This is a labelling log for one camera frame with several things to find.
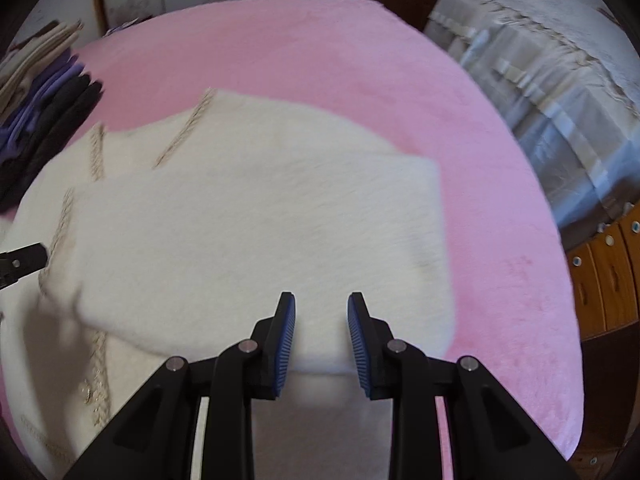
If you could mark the folded purple garment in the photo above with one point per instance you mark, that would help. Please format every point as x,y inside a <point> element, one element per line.
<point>35,105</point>

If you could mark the bed with lace cover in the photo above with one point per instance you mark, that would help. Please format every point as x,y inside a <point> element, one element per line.
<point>540,70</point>

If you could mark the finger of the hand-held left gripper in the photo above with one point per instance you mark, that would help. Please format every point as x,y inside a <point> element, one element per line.
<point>25,257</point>

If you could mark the pink plush blanket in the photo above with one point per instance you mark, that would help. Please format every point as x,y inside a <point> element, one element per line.
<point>400,85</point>

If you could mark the white fluffy coat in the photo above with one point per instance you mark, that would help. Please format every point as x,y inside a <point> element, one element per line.
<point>250,210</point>

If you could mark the wooden drawer cabinet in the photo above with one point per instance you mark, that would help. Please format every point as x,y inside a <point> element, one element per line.
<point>605,280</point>

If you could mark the folded beige sweater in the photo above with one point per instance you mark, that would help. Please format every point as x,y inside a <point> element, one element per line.
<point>30,60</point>

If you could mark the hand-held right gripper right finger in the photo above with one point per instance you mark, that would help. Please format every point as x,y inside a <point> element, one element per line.
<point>357,350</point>

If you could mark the folded black garment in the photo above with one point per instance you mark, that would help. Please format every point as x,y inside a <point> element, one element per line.
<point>55,120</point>

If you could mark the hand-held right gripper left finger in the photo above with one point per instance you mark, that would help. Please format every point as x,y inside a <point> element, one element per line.
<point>282,350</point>

